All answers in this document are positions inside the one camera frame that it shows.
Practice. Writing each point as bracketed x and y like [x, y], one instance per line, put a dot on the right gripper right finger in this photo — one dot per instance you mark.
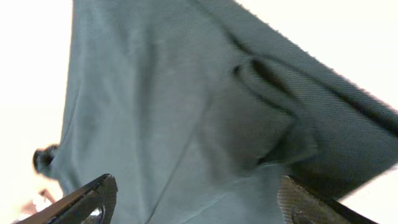
[300, 204]

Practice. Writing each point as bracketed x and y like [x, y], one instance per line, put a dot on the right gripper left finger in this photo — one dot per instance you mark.
[91, 203]

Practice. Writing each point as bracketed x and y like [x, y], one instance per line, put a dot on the black polo shirt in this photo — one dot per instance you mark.
[198, 108]

